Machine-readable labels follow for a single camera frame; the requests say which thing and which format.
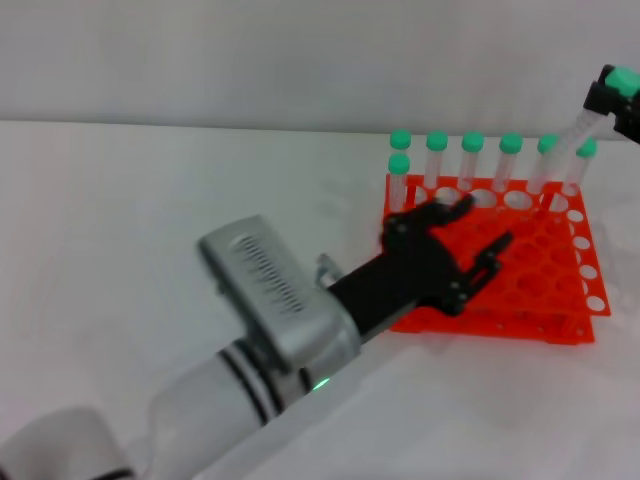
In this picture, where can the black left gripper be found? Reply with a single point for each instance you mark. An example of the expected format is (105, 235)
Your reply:
(410, 275)

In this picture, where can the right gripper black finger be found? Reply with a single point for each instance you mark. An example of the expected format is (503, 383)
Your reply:
(602, 100)
(631, 122)

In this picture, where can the clear test tube green cap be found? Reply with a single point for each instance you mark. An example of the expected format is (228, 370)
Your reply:
(544, 147)
(436, 142)
(622, 80)
(586, 150)
(472, 142)
(510, 145)
(399, 167)
(400, 139)

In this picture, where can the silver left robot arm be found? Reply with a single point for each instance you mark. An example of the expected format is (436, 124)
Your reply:
(200, 400)

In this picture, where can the orange test tube rack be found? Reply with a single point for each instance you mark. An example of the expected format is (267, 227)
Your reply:
(540, 260)

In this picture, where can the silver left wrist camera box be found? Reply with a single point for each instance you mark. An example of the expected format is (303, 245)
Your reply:
(270, 280)

